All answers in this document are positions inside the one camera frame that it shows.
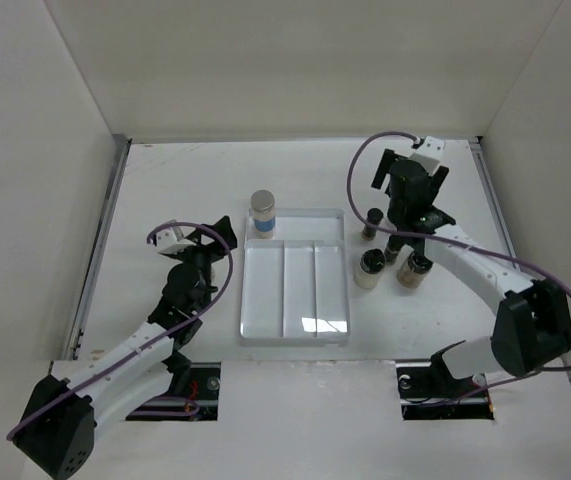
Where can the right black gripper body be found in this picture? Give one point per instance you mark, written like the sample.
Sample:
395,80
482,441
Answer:
392,211

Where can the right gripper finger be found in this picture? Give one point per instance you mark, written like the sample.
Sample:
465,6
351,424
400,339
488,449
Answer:
439,176
389,157

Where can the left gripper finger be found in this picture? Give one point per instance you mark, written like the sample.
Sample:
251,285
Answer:
180,254
223,228

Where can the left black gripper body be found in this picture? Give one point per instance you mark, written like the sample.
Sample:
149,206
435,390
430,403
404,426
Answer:
205,256

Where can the silver-lid blue-label shaker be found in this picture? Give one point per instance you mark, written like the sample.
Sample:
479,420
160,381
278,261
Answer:
262,204

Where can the black-lid white spice jar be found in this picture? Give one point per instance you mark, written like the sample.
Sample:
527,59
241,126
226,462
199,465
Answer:
369,269

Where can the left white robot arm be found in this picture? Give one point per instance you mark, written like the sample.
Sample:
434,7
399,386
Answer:
64,417

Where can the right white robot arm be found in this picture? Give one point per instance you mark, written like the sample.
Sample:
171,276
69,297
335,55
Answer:
532,320

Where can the small black-lid spice bottle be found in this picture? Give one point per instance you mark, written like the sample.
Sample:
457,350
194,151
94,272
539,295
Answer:
374,218

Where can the black-lid tan spice jar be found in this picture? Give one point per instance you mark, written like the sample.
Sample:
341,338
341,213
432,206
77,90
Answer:
414,270

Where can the clear plastic organizer tray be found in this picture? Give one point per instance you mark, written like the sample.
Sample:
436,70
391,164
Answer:
294,284

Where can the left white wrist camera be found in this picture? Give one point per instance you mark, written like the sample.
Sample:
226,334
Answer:
170,238

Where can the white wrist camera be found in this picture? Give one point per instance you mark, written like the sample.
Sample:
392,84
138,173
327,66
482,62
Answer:
170,238
429,153

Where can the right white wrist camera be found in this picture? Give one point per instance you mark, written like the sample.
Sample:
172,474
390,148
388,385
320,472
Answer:
429,153

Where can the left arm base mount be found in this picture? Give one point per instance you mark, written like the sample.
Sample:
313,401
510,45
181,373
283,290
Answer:
193,396

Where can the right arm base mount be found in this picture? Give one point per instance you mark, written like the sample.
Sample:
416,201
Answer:
428,392

